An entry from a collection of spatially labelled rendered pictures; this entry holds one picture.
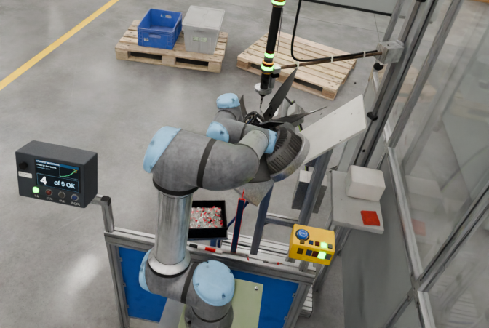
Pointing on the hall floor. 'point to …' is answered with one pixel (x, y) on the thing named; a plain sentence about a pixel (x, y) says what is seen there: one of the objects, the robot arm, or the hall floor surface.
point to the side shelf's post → (331, 260)
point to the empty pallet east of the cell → (311, 72)
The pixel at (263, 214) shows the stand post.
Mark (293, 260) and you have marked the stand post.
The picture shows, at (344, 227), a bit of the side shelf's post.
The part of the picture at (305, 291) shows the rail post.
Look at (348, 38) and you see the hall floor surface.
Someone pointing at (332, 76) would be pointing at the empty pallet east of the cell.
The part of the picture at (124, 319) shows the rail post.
